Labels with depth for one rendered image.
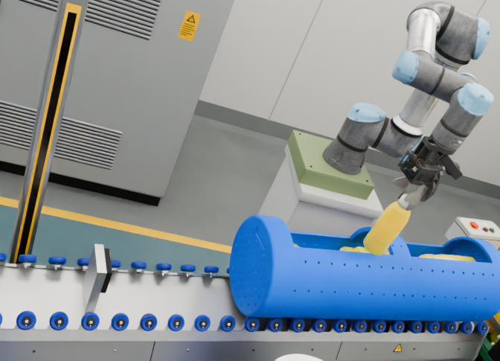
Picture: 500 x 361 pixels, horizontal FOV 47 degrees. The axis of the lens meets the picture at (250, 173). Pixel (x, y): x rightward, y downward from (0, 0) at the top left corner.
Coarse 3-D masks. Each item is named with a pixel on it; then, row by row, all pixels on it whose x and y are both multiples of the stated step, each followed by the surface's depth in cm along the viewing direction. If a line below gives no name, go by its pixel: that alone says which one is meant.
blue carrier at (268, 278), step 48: (240, 240) 169; (288, 240) 155; (336, 240) 188; (480, 240) 195; (240, 288) 165; (288, 288) 152; (336, 288) 159; (384, 288) 165; (432, 288) 173; (480, 288) 181
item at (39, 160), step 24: (72, 0) 134; (72, 24) 137; (72, 48) 141; (48, 72) 143; (72, 72) 145; (48, 96) 147; (48, 120) 151; (48, 144) 156; (48, 168) 160; (24, 192) 163; (24, 216) 168; (24, 240) 174
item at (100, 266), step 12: (96, 252) 146; (108, 252) 149; (96, 264) 143; (108, 264) 145; (96, 276) 142; (108, 276) 144; (84, 288) 153; (96, 288) 144; (84, 300) 151; (96, 300) 147; (84, 312) 149
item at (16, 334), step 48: (0, 336) 136; (48, 336) 141; (96, 336) 145; (144, 336) 151; (192, 336) 156; (240, 336) 163; (288, 336) 169; (336, 336) 177; (384, 336) 185; (432, 336) 193; (480, 336) 203
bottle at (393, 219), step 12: (396, 204) 154; (384, 216) 155; (396, 216) 153; (408, 216) 153; (372, 228) 160; (384, 228) 155; (396, 228) 154; (372, 240) 159; (384, 240) 157; (372, 252) 160; (384, 252) 161
